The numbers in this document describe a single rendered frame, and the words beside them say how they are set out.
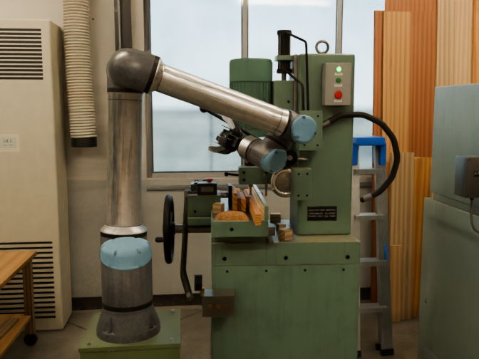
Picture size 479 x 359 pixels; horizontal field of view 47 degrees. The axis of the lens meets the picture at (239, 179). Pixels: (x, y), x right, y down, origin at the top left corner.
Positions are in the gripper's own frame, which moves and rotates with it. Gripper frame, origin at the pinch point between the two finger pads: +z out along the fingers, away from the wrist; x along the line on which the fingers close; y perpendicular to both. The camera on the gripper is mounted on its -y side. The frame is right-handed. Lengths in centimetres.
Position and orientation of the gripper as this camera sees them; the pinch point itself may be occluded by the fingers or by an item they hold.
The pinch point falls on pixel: (217, 132)
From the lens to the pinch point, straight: 215.2
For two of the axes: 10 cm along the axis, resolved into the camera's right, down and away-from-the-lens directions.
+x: -4.1, 9.1, 0.9
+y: -6.6, -2.3, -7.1
